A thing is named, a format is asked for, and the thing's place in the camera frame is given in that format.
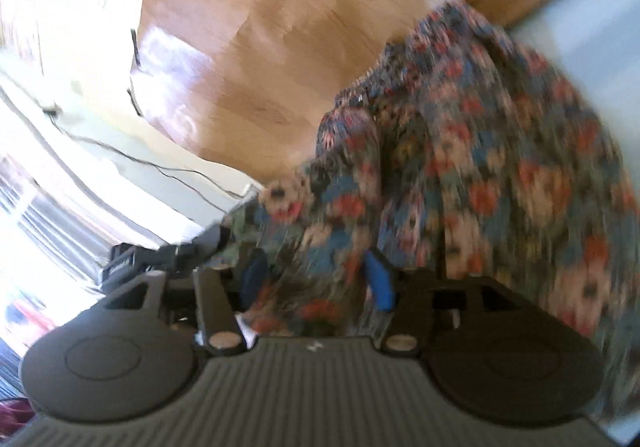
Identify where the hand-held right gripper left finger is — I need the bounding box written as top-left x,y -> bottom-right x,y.
102,247 -> 273,356

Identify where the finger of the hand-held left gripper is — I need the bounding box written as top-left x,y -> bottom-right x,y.
192,223 -> 237,259

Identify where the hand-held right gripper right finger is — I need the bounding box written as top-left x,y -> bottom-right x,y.
364,249 -> 511,356

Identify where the floral print garment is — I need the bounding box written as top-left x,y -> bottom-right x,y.
220,1 -> 632,428

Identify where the glass window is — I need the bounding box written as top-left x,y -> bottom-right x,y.
0,152 -> 118,293

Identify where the black cable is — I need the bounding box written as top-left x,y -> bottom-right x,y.
42,104 -> 253,202

